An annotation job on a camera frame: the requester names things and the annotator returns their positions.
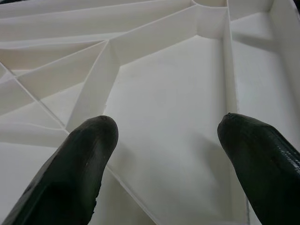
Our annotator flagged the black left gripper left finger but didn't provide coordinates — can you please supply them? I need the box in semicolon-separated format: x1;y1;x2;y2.
6;115;120;225

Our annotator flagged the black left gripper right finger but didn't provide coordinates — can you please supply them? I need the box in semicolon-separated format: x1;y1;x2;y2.
217;112;300;225

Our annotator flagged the white plastic table top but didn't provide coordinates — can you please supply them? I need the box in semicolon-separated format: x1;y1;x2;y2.
0;0;300;225

